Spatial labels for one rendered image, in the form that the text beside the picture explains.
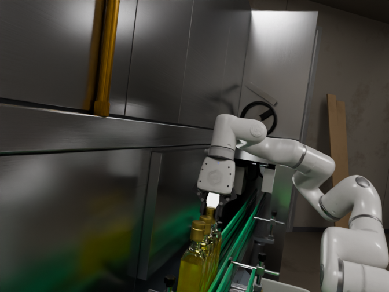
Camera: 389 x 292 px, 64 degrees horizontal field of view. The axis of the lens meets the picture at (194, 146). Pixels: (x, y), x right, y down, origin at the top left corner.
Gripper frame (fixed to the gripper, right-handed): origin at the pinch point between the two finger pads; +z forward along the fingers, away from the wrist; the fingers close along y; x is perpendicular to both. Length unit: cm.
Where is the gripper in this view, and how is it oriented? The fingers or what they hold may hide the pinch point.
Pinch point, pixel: (210, 211)
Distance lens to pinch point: 90.7
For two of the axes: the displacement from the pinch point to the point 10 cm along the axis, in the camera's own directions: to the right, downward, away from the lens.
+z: -2.0, 9.6, -1.9
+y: 9.4, 1.4, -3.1
